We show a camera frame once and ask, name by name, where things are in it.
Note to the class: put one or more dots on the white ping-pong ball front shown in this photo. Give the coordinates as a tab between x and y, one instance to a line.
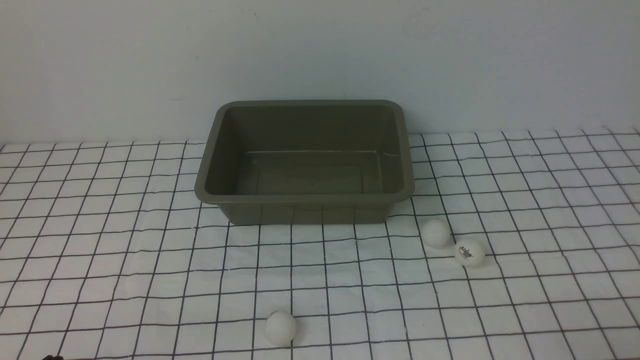
280	328

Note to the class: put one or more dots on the plain white ping-pong ball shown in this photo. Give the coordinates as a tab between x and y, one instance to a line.
435	233

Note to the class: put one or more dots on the white ping-pong ball with logo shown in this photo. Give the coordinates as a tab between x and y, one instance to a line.
469	253

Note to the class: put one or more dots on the olive green plastic bin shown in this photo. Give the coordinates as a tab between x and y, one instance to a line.
330	161

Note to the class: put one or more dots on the white black-grid tablecloth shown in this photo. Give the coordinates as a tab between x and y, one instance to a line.
107	254

